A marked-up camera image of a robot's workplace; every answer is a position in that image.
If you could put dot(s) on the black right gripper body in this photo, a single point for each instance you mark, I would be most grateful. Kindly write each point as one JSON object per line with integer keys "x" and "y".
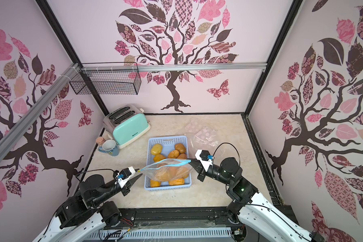
{"x": 202, "y": 169}

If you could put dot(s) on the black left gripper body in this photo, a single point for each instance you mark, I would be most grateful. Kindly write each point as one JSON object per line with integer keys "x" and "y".
{"x": 115, "y": 187}

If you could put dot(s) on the orange potato tall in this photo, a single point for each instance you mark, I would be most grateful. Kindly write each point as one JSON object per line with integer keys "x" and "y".
{"x": 181, "y": 172}

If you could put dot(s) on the reddish orange potato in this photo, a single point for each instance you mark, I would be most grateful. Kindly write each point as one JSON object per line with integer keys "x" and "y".
{"x": 173, "y": 154}

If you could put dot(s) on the clear blue zipper bag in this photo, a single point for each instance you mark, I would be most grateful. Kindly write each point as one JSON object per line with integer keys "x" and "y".
{"x": 150, "y": 170}

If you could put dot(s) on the wrinkled orange potato top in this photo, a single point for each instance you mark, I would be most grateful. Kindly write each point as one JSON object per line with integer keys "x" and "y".
{"x": 164, "y": 173}

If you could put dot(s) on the light blue perforated plastic basket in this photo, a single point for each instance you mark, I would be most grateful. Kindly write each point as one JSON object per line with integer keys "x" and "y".
{"x": 167, "y": 144}

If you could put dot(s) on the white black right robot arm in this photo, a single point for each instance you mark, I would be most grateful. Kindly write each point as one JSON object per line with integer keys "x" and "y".
{"x": 249, "y": 206}

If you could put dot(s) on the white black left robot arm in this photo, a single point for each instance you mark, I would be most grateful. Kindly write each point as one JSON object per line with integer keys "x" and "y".
{"x": 90, "y": 209}

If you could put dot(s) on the reddish potato lower centre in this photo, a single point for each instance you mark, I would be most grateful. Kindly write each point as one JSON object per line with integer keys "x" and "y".
{"x": 182, "y": 156}

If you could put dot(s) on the orange potato lower right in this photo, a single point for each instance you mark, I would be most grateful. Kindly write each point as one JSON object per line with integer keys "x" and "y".
{"x": 154, "y": 184}

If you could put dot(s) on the brown potato right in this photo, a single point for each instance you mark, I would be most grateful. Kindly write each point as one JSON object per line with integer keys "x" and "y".
{"x": 180, "y": 148}

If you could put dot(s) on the orange potato left upper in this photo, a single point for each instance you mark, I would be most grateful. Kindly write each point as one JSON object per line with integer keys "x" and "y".
{"x": 158, "y": 158}

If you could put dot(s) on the yellow-green potato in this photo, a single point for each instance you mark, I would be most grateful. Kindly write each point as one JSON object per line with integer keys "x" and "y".
{"x": 156, "y": 149}

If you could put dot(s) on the white blue ceramic mug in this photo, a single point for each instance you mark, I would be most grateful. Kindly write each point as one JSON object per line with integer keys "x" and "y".
{"x": 110, "y": 147}

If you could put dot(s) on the small pink cup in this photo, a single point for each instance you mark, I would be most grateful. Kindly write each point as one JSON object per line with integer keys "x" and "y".
{"x": 100, "y": 141}

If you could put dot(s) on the mint green silver toaster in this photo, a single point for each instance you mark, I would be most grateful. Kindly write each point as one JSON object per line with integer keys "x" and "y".
{"x": 126, "y": 124}

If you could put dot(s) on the white slotted cable duct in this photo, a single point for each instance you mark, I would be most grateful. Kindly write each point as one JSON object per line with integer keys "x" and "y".
{"x": 214, "y": 234}

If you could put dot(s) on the black base frame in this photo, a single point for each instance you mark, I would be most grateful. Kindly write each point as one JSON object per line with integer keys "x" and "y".
{"x": 146, "y": 215}

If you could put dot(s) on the black wire wall basket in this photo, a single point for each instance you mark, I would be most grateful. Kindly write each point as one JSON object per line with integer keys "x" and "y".
{"x": 120, "y": 79}

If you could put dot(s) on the aluminium rail back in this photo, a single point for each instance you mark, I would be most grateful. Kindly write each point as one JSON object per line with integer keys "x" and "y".
{"x": 184, "y": 67}

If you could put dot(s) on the aluminium rail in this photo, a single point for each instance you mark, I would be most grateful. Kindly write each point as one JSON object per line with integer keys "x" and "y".
{"x": 21, "y": 127}
{"x": 184, "y": 67}

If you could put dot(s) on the aluminium rail left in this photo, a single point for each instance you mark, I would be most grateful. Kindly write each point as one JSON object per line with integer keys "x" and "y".
{"x": 21, "y": 127}

